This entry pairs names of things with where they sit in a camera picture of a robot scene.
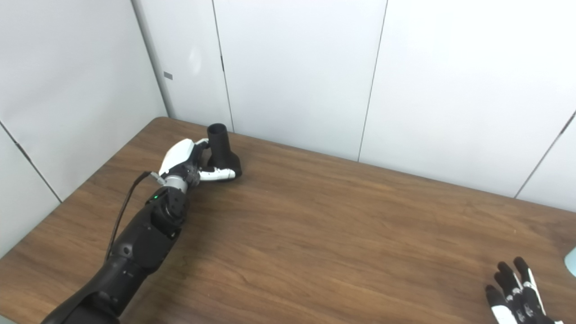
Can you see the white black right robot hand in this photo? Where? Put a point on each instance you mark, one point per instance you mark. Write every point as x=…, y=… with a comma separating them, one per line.
x=524, y=301

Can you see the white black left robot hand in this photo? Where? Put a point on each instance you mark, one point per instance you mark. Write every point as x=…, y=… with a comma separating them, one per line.
x=177, y=155

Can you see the black flared nozzle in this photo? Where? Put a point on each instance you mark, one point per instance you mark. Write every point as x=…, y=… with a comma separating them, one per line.
x=220, y=146

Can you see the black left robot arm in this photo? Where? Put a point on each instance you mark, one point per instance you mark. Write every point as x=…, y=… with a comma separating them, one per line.
x=144, y=238

